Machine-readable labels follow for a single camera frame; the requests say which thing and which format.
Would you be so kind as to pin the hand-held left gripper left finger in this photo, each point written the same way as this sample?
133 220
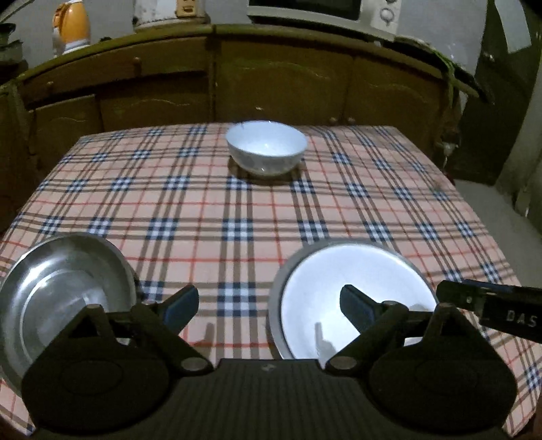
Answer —
182 306

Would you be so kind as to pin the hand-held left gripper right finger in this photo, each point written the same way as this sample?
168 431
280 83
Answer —
355 309

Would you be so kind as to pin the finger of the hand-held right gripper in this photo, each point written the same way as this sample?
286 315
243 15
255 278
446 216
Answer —
457 294

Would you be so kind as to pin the stainless steel bowl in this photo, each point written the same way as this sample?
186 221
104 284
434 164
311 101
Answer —
51 287

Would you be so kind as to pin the white ceramic bowl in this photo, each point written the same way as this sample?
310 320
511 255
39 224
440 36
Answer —
266 144

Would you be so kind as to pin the plaid tablecloth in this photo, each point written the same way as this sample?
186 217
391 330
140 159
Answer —
211 211

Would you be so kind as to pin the white ladle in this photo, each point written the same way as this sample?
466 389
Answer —
446 148

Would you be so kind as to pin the dark green door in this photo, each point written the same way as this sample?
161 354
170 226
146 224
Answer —
499 105

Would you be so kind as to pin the black tray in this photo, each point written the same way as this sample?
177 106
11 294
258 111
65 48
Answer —
474 84

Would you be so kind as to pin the green leafy vegetables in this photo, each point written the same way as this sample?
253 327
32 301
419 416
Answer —
451 72

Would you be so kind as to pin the brown wooden cabinet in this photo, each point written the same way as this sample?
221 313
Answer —
275 84

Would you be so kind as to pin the metal door knob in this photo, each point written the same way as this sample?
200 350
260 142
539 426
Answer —
487 57

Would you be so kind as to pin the white rice cooker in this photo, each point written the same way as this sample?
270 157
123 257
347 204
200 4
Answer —
169 12

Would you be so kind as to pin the white microwave oven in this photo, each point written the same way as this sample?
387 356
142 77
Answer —
322 12

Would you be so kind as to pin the orange and white thermos jug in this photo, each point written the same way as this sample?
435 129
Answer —
72 25

